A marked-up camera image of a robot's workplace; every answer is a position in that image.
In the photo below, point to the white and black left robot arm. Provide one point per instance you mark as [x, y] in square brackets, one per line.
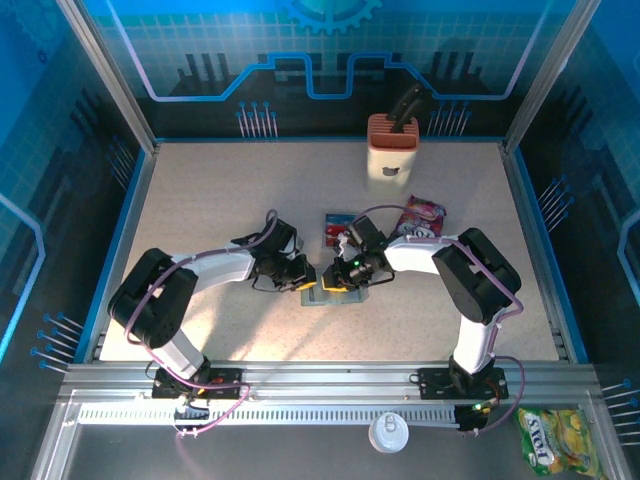
[220, 267]

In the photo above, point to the grey metal shelf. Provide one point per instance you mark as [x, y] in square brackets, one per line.
[250, 455]

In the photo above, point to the aluminium side rail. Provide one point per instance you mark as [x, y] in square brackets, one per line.
[522, 200]
[125, 250]

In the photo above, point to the aluminium frame post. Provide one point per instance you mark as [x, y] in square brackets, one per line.
[549, 75]
[111, 75]

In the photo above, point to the beige knife block orange top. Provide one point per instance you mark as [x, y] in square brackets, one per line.
[390, 165]

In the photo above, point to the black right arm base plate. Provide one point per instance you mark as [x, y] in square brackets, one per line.
[432, 385]

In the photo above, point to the purple candy bag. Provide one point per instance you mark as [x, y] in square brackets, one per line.
[422, 212]

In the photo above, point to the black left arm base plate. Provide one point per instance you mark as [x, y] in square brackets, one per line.
[225, 380]

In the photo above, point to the red snack packet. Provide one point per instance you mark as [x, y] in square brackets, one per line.
[331, 237]

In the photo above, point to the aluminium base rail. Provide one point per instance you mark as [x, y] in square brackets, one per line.
[325, 380]

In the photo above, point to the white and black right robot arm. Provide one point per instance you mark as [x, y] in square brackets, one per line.
[415, 255]

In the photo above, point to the green yellow candy bag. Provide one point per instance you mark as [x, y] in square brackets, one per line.
[555, 445]

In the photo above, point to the blue credit card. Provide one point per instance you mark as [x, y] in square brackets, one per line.
[340, 219]

